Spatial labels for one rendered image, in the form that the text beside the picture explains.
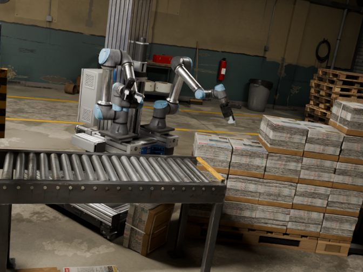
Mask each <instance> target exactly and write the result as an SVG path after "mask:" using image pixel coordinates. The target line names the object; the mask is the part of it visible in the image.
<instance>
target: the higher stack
mask: <svg viewBox="0 0 363 272"><path fill-rule="evenodd" d="M330 120H331V121H333V122H335V123H337V124H339V125H341V126H342V127H344V128H346V129H349V130H356V131H363V104H361V103H353V102H349V101H341V100H336V101H335V102H334V106H333V108H332V113H331V118H330ZM330 127H332V128H333V129H334V130H336V131H338V132H340V133H341V134H343V135H344V137H343V140H342V144H341V149H340V151H339V156H340V157H347V158H354V159H361V160H363V137H361V136H356V135H348V134H345V133H343V132H341V131H340V130H338V129H336V128H334V127H333V126H330ZM334 174H335V176H334V180H333V183H340V184H345V185H353V186H360V187H363V165H360V164H352V163H347V162H340V161H337V164H336V168H335V171H334ZM330 188H331V191H330V194H329V198H328V202H327V205H326V209H327V208H329V209H337V210H346V211H351V212H359V211H360V208H361V205H362V201H363V192H360V191H352V190H348V189H340V188H332V187H330ZM322 219H323V221H322V224H321V229H320V233H323V234H332V235H341V236H349V237H352V236H353V232H354V229H355V225H356V224H357V221H358V218H357V217H355V216H347V215H339V214H330V213H323V217H322ZM317 240H318V242H317V246H316V249H315V252H316V253H323V254H331V255H340V256H347V255H348V251H349V247H350V245H351V242H350V241H343V240H335V239H326V238H320V237H317Z"/></svg>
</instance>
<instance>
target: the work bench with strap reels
mask: <svg viewBox="0 0 363 272"><path fill-rule="evenodd" d="M97 56H98V64H97V69H99V68H100V63H99V54H97ZM172 58H173V57H171V56H167V55H165V56H164V55H153V60H148V62H147V65H146V66H147V67H156V68H161V69H170V74H169V82H168V83H166V82H162V81H156V82H153V81H150V80H147V81H146V83H145V92H144V94H154V95H160V96H166V98H168V97H169V94H170V91H171V87H172V84H171V77H172V68H171V60H172Z"/></svg>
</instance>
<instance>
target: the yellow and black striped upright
mask: <svg viewBox="0 0 363 272"><path fill-rule="evenodd" d="M7 80H8V69H3V68H0V138H3V139H4V138H5V118H6V93H7Z"/></svg>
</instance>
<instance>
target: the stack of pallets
mask: <svg viewBox="0 0 363 272"><path fill-rule="evenodd" d="M325 72H327V74H325ZM321 77H322V78H323V80H321ZM318 84H320V86H317V85H318ZM310 86H311V91H310V97H309V98H310V104H306V108H305V113H304V116H305V121H306V122H311V123H317V124H324V125H329V124H328V123H329V120H330V118H331V113H332V107H333V104H332V97H346V98H357V99H363V93H361V91H362V90H363V74H360V73H353V72H345V71H337V70H329V69H322V68H318V73H317V74H314V78H313V80H311V82H310ZM318 90H319V91H320V92H317V91H318ZM317 96H318V97H319V98H317ZM317 103H319V104H317ZM313 108H314V109H315V110H313ZM311 114H312V115H311ZM313 115H314V116H313ZM312 121H314V122H312ZM329 126H331V125H329Z"/></svg>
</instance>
